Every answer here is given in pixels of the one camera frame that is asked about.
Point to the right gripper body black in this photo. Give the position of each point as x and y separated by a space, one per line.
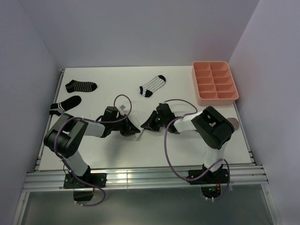
162 122

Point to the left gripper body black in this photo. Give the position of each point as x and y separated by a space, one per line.
119 125

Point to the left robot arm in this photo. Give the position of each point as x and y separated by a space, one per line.
66 134

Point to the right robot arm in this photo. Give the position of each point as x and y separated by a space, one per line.
214 129

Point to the white sock black toe heel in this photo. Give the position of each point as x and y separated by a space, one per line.
153 85

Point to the pink divided organizer tray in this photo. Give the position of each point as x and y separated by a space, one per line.
214 84

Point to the black sock thin white stripes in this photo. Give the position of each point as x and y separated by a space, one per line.
78 86

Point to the black sock white cuff stripes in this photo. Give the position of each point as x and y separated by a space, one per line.
61 107

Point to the taupe sock red cuff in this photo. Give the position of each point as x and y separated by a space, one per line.
235 123

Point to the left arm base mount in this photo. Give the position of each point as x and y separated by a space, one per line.
92 180

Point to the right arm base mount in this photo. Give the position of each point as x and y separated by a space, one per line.
221 176

